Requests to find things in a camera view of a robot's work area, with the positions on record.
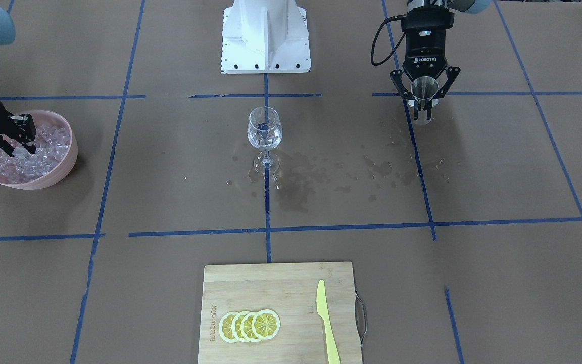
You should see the clear wine glass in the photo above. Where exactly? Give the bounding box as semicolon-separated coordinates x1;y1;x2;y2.
247;106;282;175

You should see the yellow plastic knife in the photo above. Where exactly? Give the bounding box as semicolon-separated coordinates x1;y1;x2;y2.
316;279;341;363

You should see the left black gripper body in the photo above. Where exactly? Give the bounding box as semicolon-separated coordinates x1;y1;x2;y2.
402;28;448;81

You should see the pink bowl of ice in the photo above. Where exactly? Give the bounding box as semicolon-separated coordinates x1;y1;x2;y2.
0;110;78;190

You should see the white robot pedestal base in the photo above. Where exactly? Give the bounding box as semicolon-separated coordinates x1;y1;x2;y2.
220;1;312;74

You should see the bamboo cutting board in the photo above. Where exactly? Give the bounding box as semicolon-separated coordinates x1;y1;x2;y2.
197;262;363;363

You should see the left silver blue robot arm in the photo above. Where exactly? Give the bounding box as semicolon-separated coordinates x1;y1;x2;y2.
386;1;489;110

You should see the steel cocktail jigger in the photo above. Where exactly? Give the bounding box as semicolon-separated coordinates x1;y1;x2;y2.
411;76;439;126

